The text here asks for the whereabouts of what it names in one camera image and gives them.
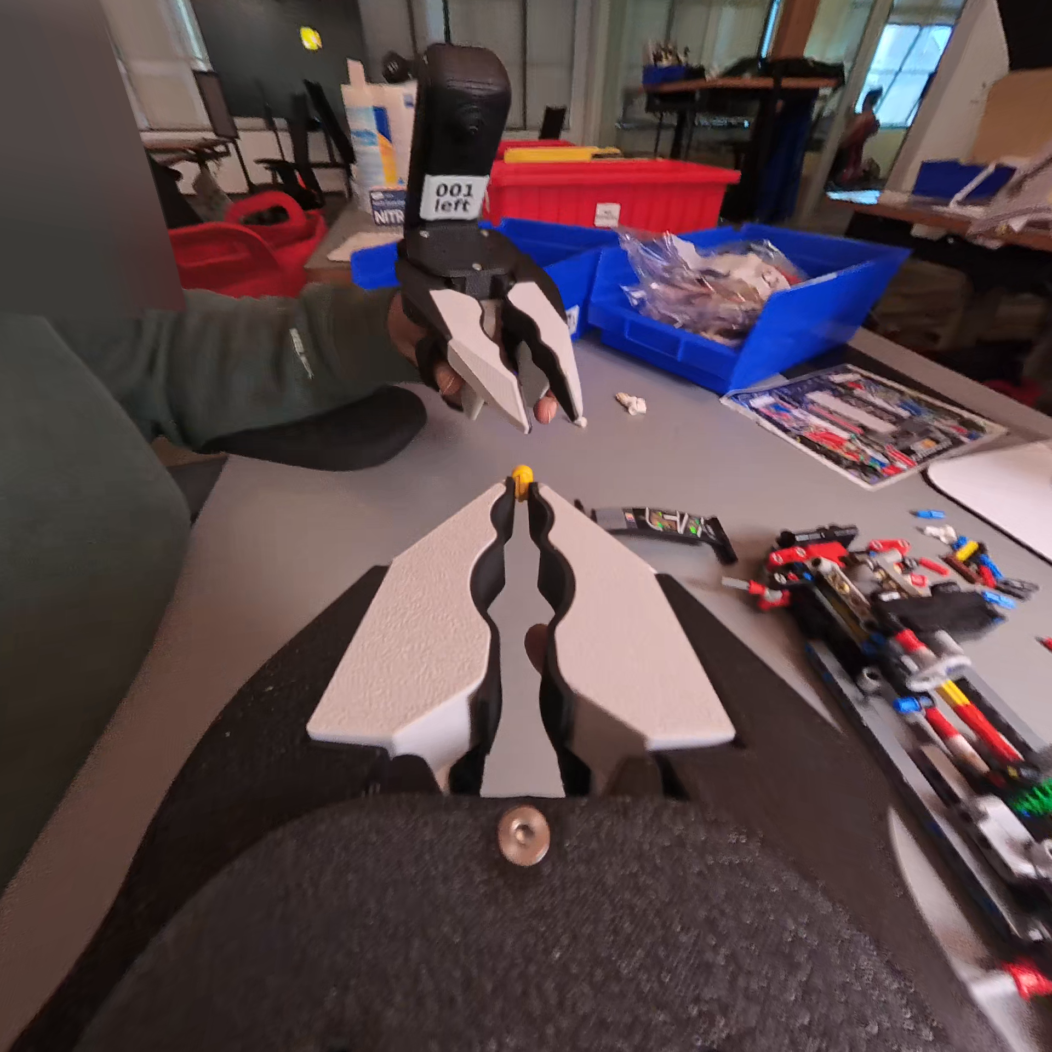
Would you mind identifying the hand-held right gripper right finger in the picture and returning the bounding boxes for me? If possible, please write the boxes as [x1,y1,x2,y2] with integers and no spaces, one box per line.
[526,482,736,795]

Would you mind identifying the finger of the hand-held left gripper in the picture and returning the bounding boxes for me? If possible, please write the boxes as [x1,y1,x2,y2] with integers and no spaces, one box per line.
[501,282,586,424]
[427,289,535,435]

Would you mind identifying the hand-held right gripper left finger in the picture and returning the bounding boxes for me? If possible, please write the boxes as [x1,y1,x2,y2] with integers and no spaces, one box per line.
[306,482,519,795]

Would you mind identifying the black lego wing assembly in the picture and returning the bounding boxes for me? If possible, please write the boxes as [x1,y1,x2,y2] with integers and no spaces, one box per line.
[574,499,738,565]

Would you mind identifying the person's left forearm green sleeve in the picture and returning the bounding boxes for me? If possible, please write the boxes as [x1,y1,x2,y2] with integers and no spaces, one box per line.
[49,283,412,449]

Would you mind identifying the clear bags of lego parts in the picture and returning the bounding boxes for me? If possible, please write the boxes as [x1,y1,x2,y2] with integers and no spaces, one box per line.
[616,228,810,346]

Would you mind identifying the lego car chassis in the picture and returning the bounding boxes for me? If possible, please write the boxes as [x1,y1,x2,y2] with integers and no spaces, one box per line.
[723,522,1052,999]

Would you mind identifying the pile of small lego pieces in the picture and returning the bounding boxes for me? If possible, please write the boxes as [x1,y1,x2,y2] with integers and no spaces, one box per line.
[914,508,1038,605]

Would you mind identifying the blue bin with tag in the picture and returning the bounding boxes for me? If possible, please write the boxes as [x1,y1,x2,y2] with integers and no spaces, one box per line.
[352,218,605,342]

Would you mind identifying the white blue wipes pack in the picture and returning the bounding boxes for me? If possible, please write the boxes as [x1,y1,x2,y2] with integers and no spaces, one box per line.
[341,59,416,192]

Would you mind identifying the red plastic tote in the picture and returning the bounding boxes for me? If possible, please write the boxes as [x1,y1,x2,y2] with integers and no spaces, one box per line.
[485,158,741,235]

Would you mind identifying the blue tool caddy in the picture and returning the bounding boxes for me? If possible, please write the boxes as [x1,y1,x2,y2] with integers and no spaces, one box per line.
[643,41,708,87]

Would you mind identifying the red plastic container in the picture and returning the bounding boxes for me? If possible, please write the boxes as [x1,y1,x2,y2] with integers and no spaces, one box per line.
[168,193,327,299]

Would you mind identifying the blue bin with bags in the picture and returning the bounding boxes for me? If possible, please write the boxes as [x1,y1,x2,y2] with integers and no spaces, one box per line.
[586,222,912,396]

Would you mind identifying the black standing desk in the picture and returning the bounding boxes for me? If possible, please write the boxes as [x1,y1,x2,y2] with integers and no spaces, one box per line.
[641,58,846,223]

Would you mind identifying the colourful sticker sheet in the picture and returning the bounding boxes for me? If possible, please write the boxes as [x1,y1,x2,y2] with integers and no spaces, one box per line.
[721,364,1008,491]

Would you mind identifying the person's torso green shirt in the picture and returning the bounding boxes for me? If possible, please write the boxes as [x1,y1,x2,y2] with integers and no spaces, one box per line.
[0,312,192,889]

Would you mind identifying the wooden side table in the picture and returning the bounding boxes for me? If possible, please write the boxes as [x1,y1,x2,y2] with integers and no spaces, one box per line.
[826,187,1052,251]

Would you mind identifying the white book stand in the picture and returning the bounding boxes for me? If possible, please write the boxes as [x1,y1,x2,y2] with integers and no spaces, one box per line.
[927,439,1052,564]

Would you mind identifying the blue flat box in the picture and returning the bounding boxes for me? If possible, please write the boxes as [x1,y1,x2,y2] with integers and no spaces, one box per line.
[912,160,1020,202]

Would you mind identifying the cardboard box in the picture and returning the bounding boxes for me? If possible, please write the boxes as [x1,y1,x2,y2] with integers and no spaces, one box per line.
[974,70,1052,165]

